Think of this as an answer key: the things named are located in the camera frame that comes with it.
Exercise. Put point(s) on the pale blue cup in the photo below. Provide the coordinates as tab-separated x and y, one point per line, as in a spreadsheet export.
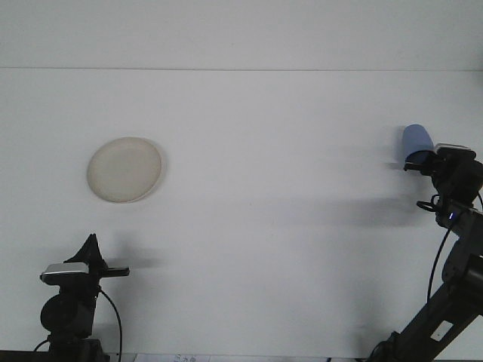
415	137

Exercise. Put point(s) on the pale round plate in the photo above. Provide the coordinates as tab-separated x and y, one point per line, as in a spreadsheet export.
124	169

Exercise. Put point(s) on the black base panel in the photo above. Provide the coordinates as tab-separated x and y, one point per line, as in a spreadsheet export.
15	357

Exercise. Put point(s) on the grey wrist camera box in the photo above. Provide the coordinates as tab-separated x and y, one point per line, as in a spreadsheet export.
64	272
454	147

